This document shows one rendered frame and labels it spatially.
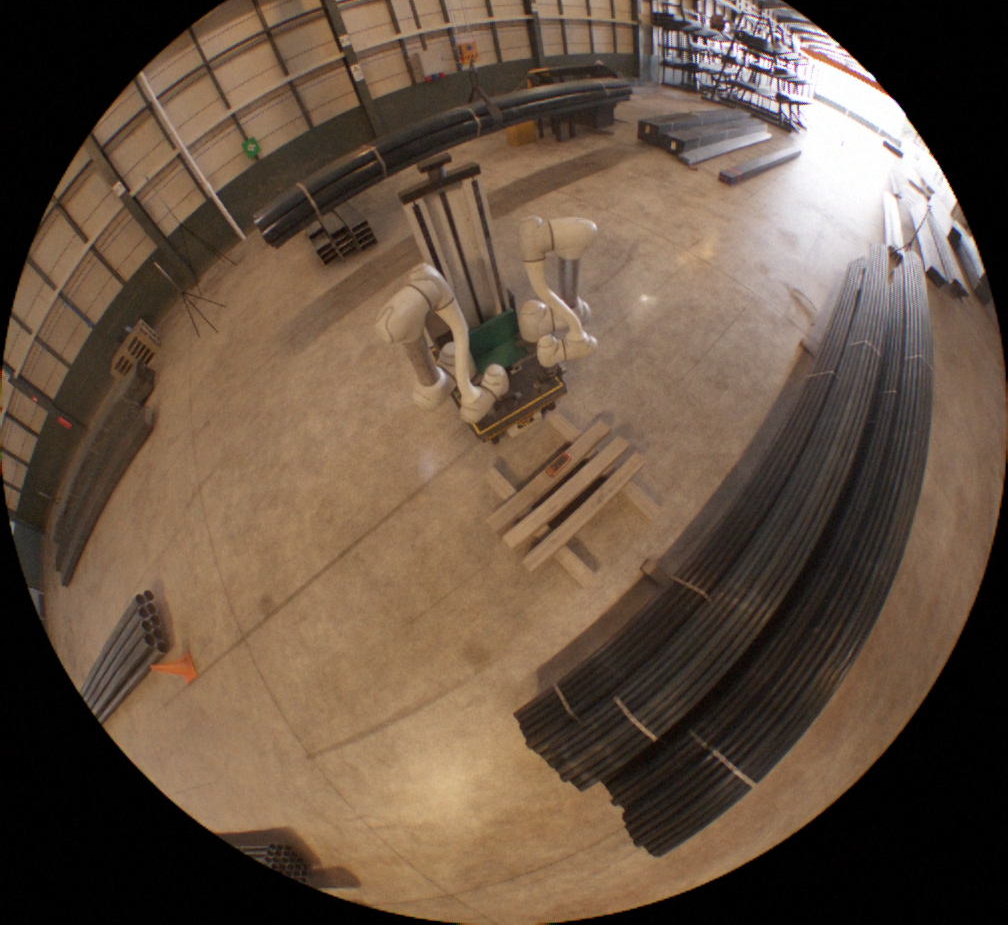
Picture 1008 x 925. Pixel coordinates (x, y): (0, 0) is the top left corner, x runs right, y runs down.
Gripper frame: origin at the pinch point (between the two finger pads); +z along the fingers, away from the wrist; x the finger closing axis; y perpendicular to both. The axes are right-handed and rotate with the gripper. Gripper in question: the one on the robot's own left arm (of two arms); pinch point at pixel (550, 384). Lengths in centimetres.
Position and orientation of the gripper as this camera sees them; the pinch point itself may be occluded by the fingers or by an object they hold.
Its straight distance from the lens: 190.5
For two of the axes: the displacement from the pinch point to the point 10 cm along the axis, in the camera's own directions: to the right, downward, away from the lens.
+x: 8.6, -5.1, 1.1
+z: 1.5, 4.4, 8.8
